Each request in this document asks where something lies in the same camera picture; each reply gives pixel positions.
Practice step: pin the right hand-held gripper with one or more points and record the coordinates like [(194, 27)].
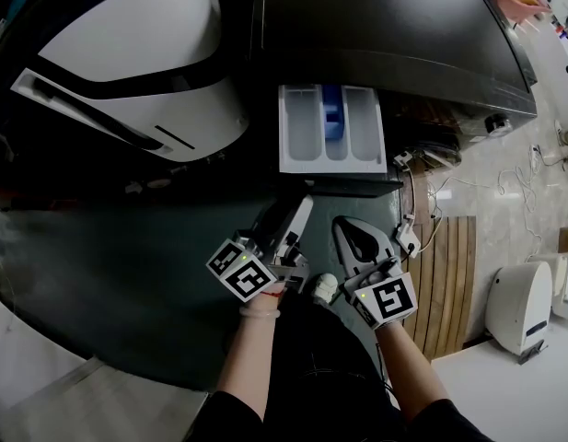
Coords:
[(389, 299)]

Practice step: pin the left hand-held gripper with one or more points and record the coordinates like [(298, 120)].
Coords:
[(246, 272)]

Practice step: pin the white detergent drawer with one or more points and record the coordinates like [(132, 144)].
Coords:
[(306, 127)]

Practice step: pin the person's right forearm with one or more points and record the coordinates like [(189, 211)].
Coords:
[(408, 371)]

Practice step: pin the person's left forearm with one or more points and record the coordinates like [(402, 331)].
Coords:
[(246, 352)]

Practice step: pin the black washing machine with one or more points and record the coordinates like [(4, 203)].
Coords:
[(385, 30)]

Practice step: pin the white power adapter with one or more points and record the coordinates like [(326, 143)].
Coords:
[(403, 159), (408, 237)]

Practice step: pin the person's white shoe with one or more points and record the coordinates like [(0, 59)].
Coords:
[(325, 286)]

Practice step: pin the slatted wooden board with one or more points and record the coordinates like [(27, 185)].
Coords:
[(449, 283)]

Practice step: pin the person's black trousers leg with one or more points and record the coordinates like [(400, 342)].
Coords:
[(320, 362)]

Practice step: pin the white rounded floor appliance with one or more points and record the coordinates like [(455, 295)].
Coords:
[(518, 306)]

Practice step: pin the white countertop slab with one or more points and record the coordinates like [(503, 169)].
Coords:
[(509, 394)]

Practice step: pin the large white black-trimmed appliance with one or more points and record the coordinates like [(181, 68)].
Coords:
[(127, 62)]

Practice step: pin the white table with holes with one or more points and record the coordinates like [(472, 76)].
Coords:
[(557, 62)]

